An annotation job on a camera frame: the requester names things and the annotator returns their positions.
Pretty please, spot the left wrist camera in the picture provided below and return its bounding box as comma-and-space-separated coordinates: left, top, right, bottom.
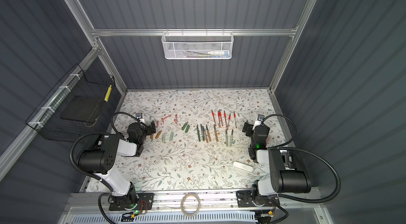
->
135, 113, 145, 123

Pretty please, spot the floral table mat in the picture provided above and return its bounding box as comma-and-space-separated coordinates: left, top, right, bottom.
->
115, 89, 274, 191

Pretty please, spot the dark green marker pen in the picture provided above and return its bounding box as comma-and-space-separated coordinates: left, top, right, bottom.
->
200, 124, 205, 142

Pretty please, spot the white rectangular eraser box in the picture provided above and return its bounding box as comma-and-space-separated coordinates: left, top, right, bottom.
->
233, 162, 254, 173

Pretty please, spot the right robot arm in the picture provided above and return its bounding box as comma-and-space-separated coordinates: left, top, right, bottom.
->
242, 121, 342, 204

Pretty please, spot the gold marker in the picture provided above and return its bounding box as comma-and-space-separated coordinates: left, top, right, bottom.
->
206, 125, 211, 142

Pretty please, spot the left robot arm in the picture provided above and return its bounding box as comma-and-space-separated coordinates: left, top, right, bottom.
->
69, 122, 156, 202

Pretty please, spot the light green marker pen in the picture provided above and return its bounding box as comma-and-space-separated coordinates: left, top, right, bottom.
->
225, 130, 228, 147

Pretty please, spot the white wire mesh basket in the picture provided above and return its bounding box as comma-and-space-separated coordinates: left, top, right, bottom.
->
161, 32, 234, 60

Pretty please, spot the black wire basket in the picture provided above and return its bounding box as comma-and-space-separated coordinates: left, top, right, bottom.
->
26, 67, 116, 142

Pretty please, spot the roll of clear tape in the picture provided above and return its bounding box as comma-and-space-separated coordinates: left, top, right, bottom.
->
180, 193, 202, 217

